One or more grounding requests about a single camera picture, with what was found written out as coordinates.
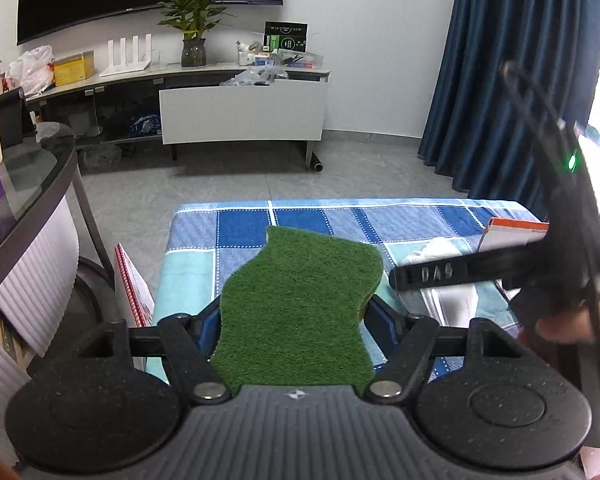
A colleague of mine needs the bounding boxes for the red white booklet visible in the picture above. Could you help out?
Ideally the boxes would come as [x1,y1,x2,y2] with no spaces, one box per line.
[114,242,156,331]

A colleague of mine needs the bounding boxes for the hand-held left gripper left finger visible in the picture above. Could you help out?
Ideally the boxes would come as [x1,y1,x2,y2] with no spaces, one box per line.
[77,301,231,405]

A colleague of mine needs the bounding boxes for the white grey television cabinet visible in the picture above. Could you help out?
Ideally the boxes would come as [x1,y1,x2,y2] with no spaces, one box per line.
[25,60,332,161]

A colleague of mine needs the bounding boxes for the dark blue curtain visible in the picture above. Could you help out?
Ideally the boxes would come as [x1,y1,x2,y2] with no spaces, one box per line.
[419,0,600,221]

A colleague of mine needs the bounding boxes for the clear plastic wrap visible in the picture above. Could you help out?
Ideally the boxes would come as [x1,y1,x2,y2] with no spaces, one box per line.
[219,67,288,87]

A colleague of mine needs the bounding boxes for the bamboo plant in glass vase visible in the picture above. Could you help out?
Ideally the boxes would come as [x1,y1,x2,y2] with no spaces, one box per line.
[157,0,243,68]

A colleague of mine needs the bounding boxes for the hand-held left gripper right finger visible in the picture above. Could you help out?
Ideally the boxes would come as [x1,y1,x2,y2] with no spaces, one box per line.
[364,294,523,405]

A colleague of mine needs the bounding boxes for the white router with antennas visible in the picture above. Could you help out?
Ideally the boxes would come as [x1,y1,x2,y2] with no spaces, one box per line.
[99,33,153,78]

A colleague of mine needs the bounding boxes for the white plastic bag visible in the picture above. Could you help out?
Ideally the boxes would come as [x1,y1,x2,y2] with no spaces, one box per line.
[5,45,56,98]

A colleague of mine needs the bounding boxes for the black green box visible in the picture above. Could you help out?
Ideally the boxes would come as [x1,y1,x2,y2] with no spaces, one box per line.
[264,21,309,53]

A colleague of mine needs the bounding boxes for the black cable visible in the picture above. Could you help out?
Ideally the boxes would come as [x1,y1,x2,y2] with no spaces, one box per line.
[500,60,578,133]

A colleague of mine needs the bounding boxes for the yellow green sponge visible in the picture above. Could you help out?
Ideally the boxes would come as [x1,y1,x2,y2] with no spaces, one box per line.
[209,225,383,396]

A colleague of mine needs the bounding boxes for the yellow box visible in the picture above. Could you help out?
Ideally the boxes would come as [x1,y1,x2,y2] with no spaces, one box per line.
[53,51,96,87]

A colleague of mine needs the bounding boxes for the stack of flat boxes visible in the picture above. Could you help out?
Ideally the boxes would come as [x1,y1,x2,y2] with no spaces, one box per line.
[252,50,326,68]

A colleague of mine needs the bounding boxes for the orange white cardboard box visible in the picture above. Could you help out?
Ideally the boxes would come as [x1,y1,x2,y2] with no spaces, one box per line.
[477,217,551,253]

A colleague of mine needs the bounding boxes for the person's right hand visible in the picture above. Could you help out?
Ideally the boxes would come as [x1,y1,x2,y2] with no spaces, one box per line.
[534,310,600,346]

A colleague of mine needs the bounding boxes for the round glass table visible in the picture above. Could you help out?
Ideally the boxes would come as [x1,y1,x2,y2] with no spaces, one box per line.
[0,121,117,461]

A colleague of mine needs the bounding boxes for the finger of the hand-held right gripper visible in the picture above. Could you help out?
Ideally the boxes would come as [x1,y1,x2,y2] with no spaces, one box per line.
[389,237,551,292]

